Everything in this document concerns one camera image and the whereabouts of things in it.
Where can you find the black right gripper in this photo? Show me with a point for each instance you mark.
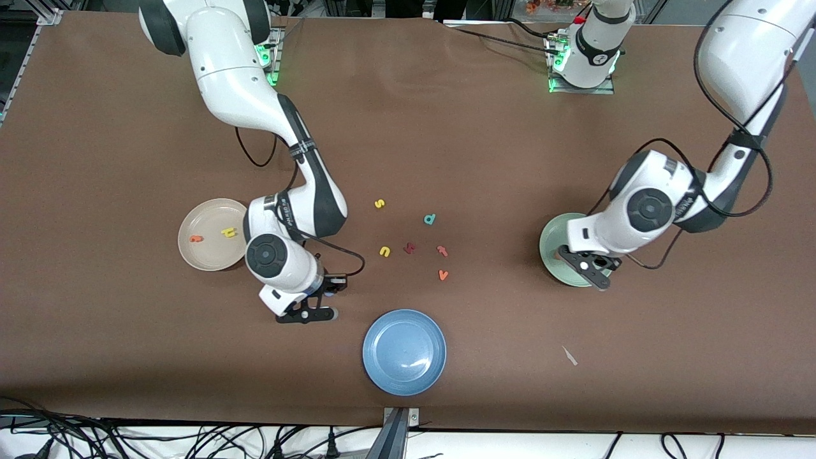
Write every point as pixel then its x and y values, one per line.
pixel 329 285

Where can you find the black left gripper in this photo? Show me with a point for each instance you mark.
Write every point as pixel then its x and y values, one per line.
pixel 601 260

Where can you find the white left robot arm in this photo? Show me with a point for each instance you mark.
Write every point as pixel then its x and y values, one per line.
pixel 739 57

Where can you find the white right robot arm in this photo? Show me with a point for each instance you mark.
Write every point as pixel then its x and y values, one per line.
pixel 236 83

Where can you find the light green plate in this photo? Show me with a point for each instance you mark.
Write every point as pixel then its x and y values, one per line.
pixel 549 248

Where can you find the dark red foam letter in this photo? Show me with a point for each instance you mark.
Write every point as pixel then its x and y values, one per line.
pixel 410 248

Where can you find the blue plate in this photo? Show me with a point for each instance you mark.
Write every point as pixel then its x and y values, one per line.
pixel 404 352

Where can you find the small white paper scrap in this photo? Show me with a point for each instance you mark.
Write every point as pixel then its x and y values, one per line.
pixel 569 356

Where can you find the beige brown plate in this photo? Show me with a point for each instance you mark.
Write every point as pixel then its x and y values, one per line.
pixel 210 256

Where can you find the brown table cover sheet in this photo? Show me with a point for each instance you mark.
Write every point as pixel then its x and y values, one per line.
pixel 408 127

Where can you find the orange decorative object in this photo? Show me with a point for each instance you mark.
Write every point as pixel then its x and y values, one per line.
pixel 548 5

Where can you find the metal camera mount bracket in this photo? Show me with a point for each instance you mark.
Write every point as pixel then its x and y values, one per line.
pixel 396 433

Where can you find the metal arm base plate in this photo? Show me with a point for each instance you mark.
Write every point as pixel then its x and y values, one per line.
pixel 275 67
pixel 554 86

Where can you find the aluminium frame corner bracket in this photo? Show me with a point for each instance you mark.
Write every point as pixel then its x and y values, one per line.
pixel 51 17

